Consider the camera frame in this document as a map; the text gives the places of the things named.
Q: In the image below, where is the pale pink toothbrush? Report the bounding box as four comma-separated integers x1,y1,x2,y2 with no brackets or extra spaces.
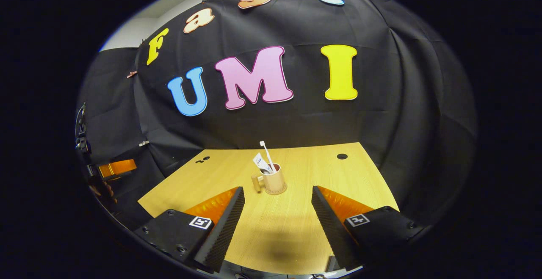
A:
260,141,277,173

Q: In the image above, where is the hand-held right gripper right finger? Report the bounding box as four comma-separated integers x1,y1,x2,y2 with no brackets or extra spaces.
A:
311,185,424,271

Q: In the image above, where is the white toothpaste tube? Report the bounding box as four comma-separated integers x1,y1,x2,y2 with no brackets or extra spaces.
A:
253,153,273,174

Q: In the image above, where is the yellow wooden desktop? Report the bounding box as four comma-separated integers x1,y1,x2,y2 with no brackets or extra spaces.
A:
138,142,400,275

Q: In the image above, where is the black backdrop cloth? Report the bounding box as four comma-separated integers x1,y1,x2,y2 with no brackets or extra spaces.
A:
76,0,478,229

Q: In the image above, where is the beige cup with handle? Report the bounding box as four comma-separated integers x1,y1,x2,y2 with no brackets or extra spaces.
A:
252,163,288,196

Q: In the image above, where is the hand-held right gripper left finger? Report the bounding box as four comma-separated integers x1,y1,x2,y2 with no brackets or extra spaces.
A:
133,186,246,273

